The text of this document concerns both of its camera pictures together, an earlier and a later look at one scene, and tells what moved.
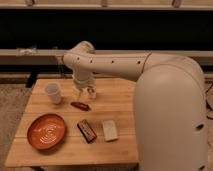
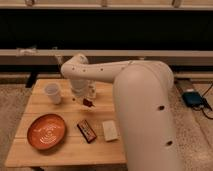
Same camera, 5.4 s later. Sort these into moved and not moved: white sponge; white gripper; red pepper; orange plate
Moved: red pepper
Not moved: orange plate; white sponge; white gripper
